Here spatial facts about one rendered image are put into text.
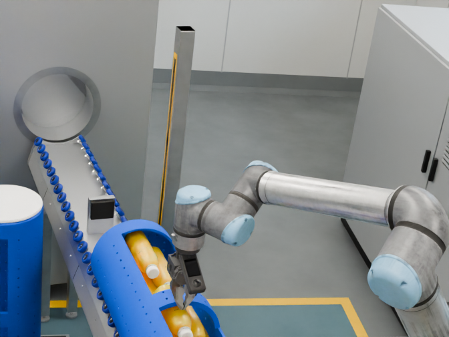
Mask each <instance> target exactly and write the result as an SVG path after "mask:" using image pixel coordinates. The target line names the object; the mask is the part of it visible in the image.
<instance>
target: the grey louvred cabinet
mask: <svg viewBox="0 0 449 337"><path fill-rule="evenodd" d="M343 182H344V183H352V184H357V185H365V186H371V187H379V188H384V189H392V190H396V189H397V188H398V187H400V186H402V185H412V186H417V187H420V188H423V189H425V190H427V191H428V192H429V193H431V194H433V195H434V196H435V197H436V198H437V199H438V201H439V202H440V204H441V205H442V206H443V208H444V210H445V212H446V214H447V217H448V221H449V8H438V7H419V6H409V5H389V4H382V6H381V7H378V12H377V16H376V22H375V26H374V30H373V36H372V39H371V45H370V49H369V55H368V59H367V66H366V69H365V75H364V79H363V85H362V89H361V95H360V99H359V105H358V109H357V114H356V118H355V124H354V128H353V134H352V138H351V144H350V148H349V154H348V158H347V164H346V168H345V174H344V178H343ZM341 222H342V223H343V225H344V227H345V228H346V230H347V232H348V233H349V236H350V237H351V239H352V241H353V242H354V244H355V246H356V247H357V250H358V251H359V253H360V255H361V256H362V258H363V260H364V261H365V264H366V265H367V267H368V268H369V269H370V268H371V264H372V262H373V261H374V259H375V258H376V257H377V256H378V254H379V252H380V251H381V249H382V247H383V246H384V244H385V242H386V241H387V239H388V237H389V236H390V233H391V232H392V231H391V230H390V228H389V227H385V226H381V225H374V224H371V223H364V222H361V221H354V220H350V219H344V218H341ZM435 271H436V274H437V276H438V283H439V284H440V288H441V290H442V293H443V295H444V298H445V300H446V302H449V243H448V246H447V248H446V250H445V252H444V254H443V256H442V257H441V259H440V261H439V263H438V265H437V266H436V269H435Z"/></svg>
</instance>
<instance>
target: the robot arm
mask: <svg viewBox="0 0 449 337"><path fill-rule="evenodd" d="M210 197H211V193H210V191H209V190H208V189H207V188H206V187H203V186H199V185H188V186H185V187H182V188H181V189H179V190H178V192H177V196H176V200H175V203H176V206H175V213H174V226H173V232H172V234H171V237H172V243H173V245H174V248H175V250H176V251H174V253H173V254H168V263H167V271H168V273H169V275H170V277H171V278H172V280H171V281H170V290H171V292H172V295H173V297H174V300H175V302H176V305H177V306H178V308H179V309H180V310H185V309H186V308H187V307H188V305H189V304H190V303H191V302H192V301H193V299H194V297H195V296H196V295H197V294H199V293H203V292H205V290H206V286H205V282H204V279H203V276H202V272H201V269H200V265H199V262H198V258H197V256H196V254H197V253H198V252H199V251H200V249H201V248H202V247H203V246H204V242H205V236H206V234H208V235H210V236H213V237H215V238H217V239H219V240H221V241H222V242H223V243H226V244H229V245H232V246H235V247H237V246H240V245H242V244H244V243H245V242H246V241H247V240H248V239H249V237H250V236H251V233H252V232H253V229H254V227H255V220H254V216H255V215H256V214H257V212H258V210H259V209H260V208H261V206H262V204H266V205H278V206H282V207H288V208H292V209H298V210H302V211H308V212H312V213H319V214H323V215H329V216H333V217H340V218H344V219H350V220H354V221H361V222H364V223H371V224H374V225H381V226H385V227H389V228H390V230H391V231H392V232H391V233H390V236H389V237H388V239H387V241H386V242H385V244H384V246H383V247H382V249H381V251H380V252H379V254H378V256H377V257H376V258H375V259H374V261H373V262H372V264H371V268H370V270H369V272H368V275H367V281H368V284H369V286H370V288H371V290H372V292H373V293H374V294H375V295H378V296H379V299H380V300H382V301H383V302H385V303H386V304H388V305H390V306H392V307H394V308H395V310H396V312H397V314H398V316H399V318H400V320H401V322H402V324H403V326H404V328H405V330H406V332H407V334H408V336H409V337H449V305H447V303H446V300H445V298H444V295H443V293H442V290H441V288H440V284H439V283H438V276H437V274H436V271H435V269H436V266H437V265H438V263H439V261H440V259H441V257H442V256H443V254H444V252H445V250H446V248H447V246H448V243H449V221H448V217H447V214H446V212H445V210H444V208H443V206H442V205H441V204H440V202H439V201H438V199H437V198H436V197H435V196H434V195H433V194H431V193H429V192H428V191H427V190H425V189H423V188H420V187H417V186H412V185H402V186H400V187H398V188H397V189H396V190H392V189H384V188H379V187H371V186H365V185H357V184H352V183H344V182H339V181H331V180H325V179H317V178H312V177H304V176H299V175H290V174H285V173H278V171H277V170H276V169H275V168H274V167H273V166H271V165H270V164H268V163H266V162H263V161H259V160H256V161H253V162H251V163H250V164H249V165H248V167H247V168H245V170H244V171H243V174H242V175H241V177H240V178H239V180H238V181H237V182H236V184H235V185H234V187H233V188H232V190H231V191H230V193H229V194H228V195H227V197H226V198H225V200H224V201H223V202H222V203H220V202H218V201H215V200H214V199H211V198H210ZM173 255H175V256H173ZM168 264H169V266H168ZM183 285H184V287H183ZM184 292H185V294H186V295H185V301H184V300H183V295H184ZM183 302H184V303H183Z"/></svg>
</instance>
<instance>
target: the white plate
mask: <svg viewBox="0 0 449 337"><path fill-rule="evenodd" d="M42 206H43V201H42V199H41V197H40V196H39V195H38V194H37V193H36V192H34V191H32V190H31V189H28V188H25V187H20V186H17V185H0V223H15V222H20V221H24V220H26V219H29V218H31V217H33V216H35V215H36V214H38V213H39V212H40V210H41V208H42Z"/></svg>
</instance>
